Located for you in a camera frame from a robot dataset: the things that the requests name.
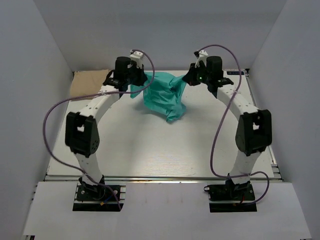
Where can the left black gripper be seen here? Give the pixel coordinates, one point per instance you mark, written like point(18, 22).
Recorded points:
point(143, 77)

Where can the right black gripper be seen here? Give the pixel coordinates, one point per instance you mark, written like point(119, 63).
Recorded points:
point(190, 78)

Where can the teal t shirt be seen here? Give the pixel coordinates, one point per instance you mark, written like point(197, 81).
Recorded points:
point(164, 95)

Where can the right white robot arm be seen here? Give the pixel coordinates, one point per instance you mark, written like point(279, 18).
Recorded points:
point(254, 129)

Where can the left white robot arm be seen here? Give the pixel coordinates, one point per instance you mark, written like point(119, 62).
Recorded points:
point(81, 131)

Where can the blue table label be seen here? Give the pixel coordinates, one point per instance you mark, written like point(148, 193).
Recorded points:
point(234, 73)

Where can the folded beige t shirt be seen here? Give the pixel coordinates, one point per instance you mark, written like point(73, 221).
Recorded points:
point(87, 82)

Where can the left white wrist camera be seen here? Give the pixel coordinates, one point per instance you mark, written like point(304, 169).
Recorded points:
point(137, 56)

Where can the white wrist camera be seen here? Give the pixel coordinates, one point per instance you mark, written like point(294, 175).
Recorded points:
point(137, 56)
point(201, 56)

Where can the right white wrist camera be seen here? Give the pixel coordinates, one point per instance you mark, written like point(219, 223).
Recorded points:
point(201, 56)

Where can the aluminium table front rail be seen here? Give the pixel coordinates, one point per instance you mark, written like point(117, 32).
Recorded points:
point(130, 179)

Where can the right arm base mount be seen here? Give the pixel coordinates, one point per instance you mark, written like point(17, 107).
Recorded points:
point(224, 199)

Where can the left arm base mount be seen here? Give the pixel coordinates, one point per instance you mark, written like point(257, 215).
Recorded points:
point(102, 201)

